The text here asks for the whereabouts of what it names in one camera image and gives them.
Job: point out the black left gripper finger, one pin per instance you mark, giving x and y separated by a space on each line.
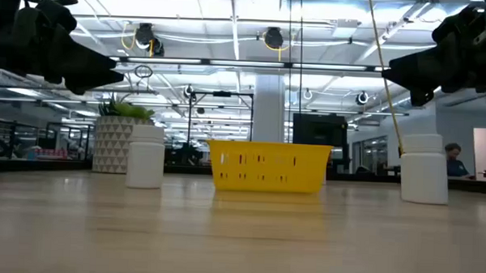
95 70
76 84

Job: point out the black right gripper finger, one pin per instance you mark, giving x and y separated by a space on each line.
422 99
415 71

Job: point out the white pill bottle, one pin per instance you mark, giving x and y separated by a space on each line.
424 175
145 161

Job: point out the yellow plastic basket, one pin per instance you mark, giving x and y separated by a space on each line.
266 165

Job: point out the plant in triangle-patterned pot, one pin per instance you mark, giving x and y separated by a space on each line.
109 144

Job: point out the row of red boxes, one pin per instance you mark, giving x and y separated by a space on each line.
50 153

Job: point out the person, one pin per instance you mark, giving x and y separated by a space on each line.
454 166

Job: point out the dark storage shelf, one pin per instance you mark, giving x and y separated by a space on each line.
0 136

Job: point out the long ceiling light strip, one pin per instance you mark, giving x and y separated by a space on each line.
245 63

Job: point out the white pillar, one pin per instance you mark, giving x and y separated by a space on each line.
268 113

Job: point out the black background frame stand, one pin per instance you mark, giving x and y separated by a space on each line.
222 93

